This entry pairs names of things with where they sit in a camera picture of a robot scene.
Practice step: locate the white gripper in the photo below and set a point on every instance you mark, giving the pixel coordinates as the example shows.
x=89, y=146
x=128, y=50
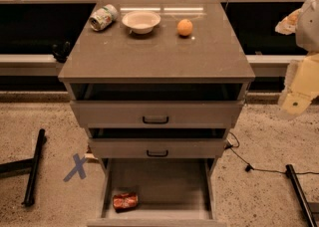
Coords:
x=309, y=27

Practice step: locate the red coke can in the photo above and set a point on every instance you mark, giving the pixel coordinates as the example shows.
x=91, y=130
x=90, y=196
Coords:
x=125, y=201

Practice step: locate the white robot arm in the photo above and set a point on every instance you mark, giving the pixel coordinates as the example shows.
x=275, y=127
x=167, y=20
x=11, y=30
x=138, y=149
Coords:
x=307, y=37

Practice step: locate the grey drawer cabinet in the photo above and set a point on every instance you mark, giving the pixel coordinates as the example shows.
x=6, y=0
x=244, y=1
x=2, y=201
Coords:
x=211, y=54

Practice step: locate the bottom grey drawer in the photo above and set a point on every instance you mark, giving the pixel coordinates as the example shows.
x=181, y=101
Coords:
x=171, y=192

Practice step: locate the grey drawer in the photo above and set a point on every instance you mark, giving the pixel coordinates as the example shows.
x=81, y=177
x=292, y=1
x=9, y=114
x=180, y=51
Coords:
x=171, y=192
x=186, y=105
x=180, y=142

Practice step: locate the green white can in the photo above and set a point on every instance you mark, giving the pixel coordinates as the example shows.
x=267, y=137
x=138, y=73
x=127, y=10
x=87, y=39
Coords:
x=103, y=17

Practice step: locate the top grey drawer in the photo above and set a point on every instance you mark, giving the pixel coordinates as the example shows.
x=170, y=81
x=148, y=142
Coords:
x=186, y=105

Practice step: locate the middle grey drawer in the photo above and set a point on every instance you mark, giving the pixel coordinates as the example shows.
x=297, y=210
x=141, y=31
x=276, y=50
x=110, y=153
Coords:
x=180, y=142

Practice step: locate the black stand leg right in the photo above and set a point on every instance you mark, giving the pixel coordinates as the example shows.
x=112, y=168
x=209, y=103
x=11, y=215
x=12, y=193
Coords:
x=310, y=210

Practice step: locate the black stand leg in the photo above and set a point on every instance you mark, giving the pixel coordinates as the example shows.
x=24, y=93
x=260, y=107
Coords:
x=29, y=166
x=310, y=210

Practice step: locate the orange fruit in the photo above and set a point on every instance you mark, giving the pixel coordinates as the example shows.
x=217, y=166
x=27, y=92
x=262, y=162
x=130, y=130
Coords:
x=184, y=27

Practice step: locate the white bowl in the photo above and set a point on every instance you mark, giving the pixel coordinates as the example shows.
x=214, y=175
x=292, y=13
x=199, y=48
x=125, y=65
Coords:
x=142, y=21

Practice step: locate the blue tape cross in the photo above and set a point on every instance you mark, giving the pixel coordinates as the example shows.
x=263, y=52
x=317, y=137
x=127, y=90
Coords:
x=77, y=169

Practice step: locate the black stand leg left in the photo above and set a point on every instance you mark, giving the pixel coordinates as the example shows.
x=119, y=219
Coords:
x=29, y=166

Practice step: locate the black top drawer handle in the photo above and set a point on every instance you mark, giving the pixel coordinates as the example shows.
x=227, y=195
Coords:
x=153, y=119

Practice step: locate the black drawer handle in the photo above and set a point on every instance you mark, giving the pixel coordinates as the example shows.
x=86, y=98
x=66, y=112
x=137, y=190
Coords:
x=153, y=119
x=157, y=154

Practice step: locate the black middle drawer handle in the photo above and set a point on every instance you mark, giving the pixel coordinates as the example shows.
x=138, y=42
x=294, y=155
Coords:
x=157, y=154

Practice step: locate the black clamp on rail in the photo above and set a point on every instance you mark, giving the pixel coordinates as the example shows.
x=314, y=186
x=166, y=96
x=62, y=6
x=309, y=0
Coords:
x=61, y=52

